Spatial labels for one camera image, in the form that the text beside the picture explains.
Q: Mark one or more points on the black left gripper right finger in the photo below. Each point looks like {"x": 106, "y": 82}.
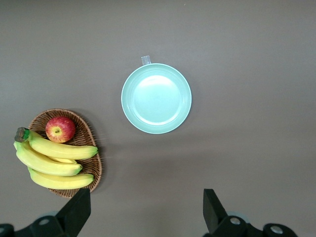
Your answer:
{"x": 214, "y": 214}

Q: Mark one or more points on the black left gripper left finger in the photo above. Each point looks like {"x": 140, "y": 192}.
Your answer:
{"x": 71, "y": 214}

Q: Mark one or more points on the mint green round plate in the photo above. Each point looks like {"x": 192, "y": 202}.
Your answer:
{"x": 155, "y": 98}

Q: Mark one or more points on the yellow banana bunch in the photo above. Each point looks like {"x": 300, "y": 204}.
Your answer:
{"x": 49, "y": 165}

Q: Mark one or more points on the brown wicker basket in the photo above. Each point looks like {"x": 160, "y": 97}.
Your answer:
{"x": 84, "y": 133}

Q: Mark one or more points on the red yellow apple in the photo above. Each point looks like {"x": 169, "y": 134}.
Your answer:
{"x": 60, "y": 129}

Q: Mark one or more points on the brown table cover sheet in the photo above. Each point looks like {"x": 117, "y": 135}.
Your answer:
{"x": 234, "y": 49}

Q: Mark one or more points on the clear tape strip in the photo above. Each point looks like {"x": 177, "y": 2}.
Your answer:
{"x": 145, "y": 60}

